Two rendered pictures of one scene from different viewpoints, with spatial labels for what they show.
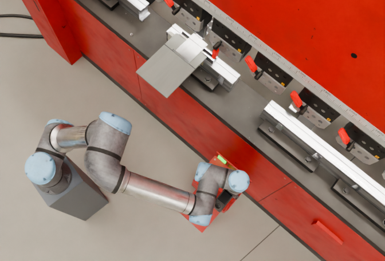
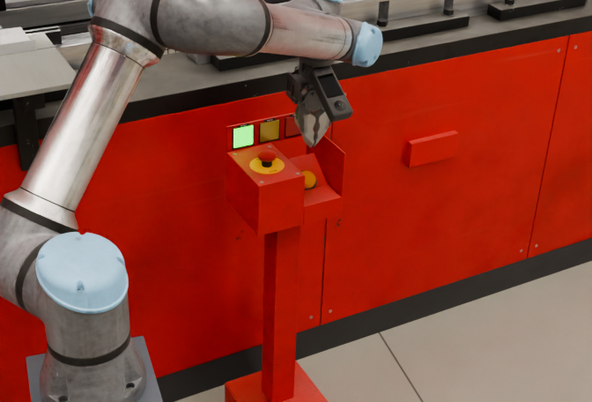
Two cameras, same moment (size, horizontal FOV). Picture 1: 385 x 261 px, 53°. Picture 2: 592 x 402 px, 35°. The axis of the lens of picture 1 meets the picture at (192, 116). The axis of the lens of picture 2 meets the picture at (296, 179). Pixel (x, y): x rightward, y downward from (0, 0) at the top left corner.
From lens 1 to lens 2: 1.62 m
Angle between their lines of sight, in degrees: 52
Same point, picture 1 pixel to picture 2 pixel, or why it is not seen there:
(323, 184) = not seen: hidden behind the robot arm
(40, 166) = (82, 252)
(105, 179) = not seen: outside the picture
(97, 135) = not seen: outside the picture
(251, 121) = (199, 72)
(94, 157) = not seen: outside the picture
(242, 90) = not seen: hidden behind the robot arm
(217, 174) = (299, 1)
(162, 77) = (33, 76)
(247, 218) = (343, 373)
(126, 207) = not seen: outside the picture
